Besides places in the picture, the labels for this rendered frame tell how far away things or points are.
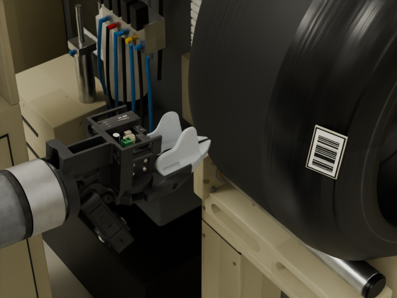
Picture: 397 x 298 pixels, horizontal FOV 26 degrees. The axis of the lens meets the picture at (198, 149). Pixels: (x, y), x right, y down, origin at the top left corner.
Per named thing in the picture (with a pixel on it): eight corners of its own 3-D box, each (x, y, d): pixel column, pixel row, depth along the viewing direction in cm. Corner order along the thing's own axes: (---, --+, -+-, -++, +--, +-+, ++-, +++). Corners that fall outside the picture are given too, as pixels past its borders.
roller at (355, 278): (214, 173, 147) (228, 151, 146) (228, 178, 151) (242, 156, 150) (361, 300, 126) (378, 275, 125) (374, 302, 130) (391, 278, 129)
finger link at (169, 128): (212, 107, 100) (147, 130, 95) (207, 149, 104) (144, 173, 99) (196, 95, 102) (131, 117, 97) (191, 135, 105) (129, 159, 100)
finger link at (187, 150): (229, 121, 98) (163, 145, 93) (223, 162, 102) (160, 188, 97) (212, 107, 100) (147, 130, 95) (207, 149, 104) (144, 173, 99)
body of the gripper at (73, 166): (169, 135, 92) (71, 171, 85) (163, 197, 97) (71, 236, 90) (129, 101, 96) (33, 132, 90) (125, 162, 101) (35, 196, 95)
